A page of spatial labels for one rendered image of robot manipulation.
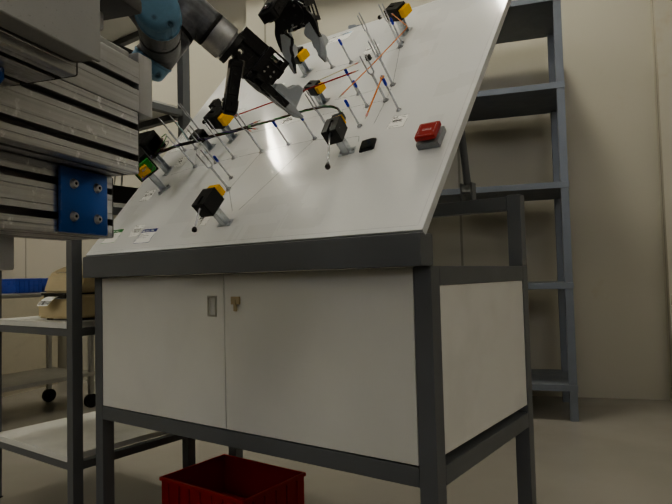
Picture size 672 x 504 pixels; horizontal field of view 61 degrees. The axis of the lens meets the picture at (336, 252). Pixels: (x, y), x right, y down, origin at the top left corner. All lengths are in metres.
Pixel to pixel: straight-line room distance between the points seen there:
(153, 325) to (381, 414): 0.78
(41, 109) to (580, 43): 3.71
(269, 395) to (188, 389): 0.30
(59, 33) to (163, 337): 1.20
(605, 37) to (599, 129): 0.58
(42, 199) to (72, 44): 0.24
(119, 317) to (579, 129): 3.04
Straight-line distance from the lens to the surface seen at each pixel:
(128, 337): 1.84
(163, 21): 1.07
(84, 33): 0.64
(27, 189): 0.79
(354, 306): 1.25
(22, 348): 4.86
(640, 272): 3.95
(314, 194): 1.40
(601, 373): 3.97
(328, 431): 1.34
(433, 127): 1.32
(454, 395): 1.27
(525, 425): 1.69
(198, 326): 1.59
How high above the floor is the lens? 0.78
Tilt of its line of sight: 2 degrees up
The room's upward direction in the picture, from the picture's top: 1 degrees counter-clockwise
